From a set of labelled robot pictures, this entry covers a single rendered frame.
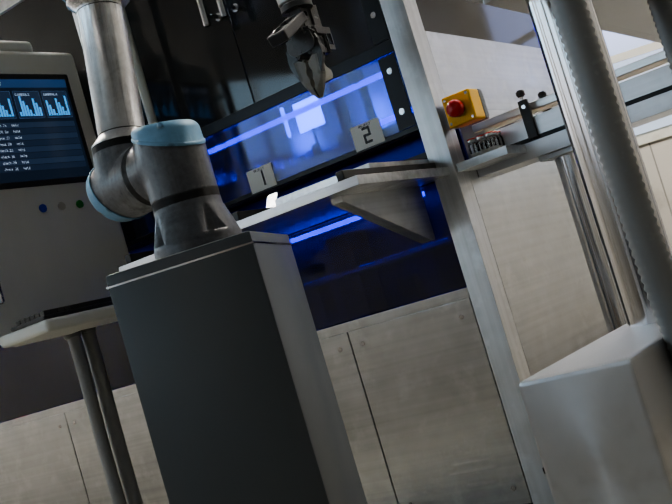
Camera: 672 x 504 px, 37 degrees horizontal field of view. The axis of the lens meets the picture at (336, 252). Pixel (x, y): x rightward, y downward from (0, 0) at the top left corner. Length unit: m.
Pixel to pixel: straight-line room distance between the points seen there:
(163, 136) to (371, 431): 1.14
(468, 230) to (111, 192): 0.90
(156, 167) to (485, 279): 0.94
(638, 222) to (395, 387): 1.85
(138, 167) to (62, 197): 1.09
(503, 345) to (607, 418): 1.70
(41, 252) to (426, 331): 1.01
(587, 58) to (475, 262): 1.68
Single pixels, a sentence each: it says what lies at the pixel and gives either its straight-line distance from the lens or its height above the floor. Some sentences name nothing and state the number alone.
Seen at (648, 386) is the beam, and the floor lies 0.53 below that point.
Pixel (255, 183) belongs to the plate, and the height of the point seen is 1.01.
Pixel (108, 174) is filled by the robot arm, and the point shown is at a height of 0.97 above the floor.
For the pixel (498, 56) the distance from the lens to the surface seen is 2.81.
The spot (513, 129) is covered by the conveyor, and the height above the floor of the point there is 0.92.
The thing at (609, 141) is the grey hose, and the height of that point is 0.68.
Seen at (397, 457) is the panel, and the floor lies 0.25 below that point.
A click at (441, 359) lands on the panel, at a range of 2.43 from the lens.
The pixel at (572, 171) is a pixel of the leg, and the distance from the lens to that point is 2.41.
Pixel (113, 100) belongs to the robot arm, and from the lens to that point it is 1.85.
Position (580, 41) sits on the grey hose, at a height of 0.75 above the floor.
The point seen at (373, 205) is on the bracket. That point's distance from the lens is 2.20.
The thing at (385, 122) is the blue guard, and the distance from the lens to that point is 2.44.
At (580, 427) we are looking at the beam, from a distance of 0.67.
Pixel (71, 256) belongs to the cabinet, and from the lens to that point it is 2.77.
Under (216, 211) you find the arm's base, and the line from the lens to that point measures 1.68.
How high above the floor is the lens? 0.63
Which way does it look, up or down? 3 degrees up
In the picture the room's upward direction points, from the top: 17 degrees counter-clockwise
